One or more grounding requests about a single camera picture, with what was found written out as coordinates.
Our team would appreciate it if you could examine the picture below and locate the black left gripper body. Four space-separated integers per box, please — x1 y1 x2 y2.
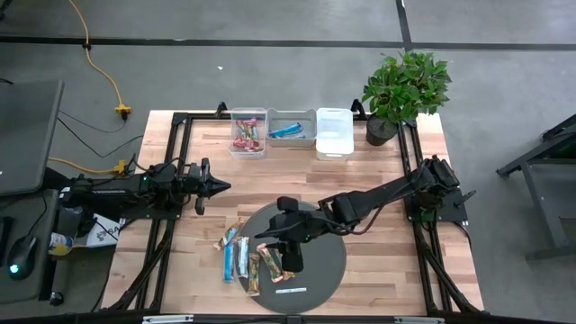
183 157 212 216

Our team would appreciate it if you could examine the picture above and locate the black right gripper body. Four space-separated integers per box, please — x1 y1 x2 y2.
272 195 306 274

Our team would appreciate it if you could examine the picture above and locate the blue Chewy granola bar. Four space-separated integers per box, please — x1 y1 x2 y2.
268 121 303 140
222 244 236 284
236 236 250 279

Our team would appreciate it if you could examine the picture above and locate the clear plastic bin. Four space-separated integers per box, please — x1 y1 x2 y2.
229 106 268 160

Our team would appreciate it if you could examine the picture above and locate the round grey woven placemat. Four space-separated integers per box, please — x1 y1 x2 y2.
234 201 347 315

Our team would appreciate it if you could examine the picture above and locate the grey plastic bin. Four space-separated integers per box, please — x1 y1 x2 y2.
265 107 319 149

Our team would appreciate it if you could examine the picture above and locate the white plastic bin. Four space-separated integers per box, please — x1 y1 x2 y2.
315 106 356 162

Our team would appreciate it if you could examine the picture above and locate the white printed bag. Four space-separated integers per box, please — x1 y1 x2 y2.
84 219 122 249

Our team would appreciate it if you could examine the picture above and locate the black plant pot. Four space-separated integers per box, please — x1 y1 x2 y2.
364 112 401 148

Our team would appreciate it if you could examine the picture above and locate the plastic bottle yellow label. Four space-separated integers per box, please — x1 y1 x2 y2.
48 231 77 257

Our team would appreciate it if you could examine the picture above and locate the grey flat panel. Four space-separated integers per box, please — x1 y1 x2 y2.
0 79 65 198

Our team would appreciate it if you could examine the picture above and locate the green leafy plant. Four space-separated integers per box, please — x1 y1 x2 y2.
361 50 454 126

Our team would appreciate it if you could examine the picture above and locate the black computer mouse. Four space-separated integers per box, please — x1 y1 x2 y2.
7 235 38 281

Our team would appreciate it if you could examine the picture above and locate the dark grey desk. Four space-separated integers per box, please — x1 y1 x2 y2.
0 188 62 307

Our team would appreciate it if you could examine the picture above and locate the dark metal side table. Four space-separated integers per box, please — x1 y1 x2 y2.
496 112 576 262

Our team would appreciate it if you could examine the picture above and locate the yellow power cable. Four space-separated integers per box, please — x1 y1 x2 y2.
47 156 130 176
67 0 133 121

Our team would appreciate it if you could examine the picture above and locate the thin black floor cable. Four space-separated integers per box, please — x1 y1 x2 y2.
57 110 145 159

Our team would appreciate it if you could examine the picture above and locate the silver frame bracket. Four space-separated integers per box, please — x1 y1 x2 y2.
393 316 446 324
141 314 195 324

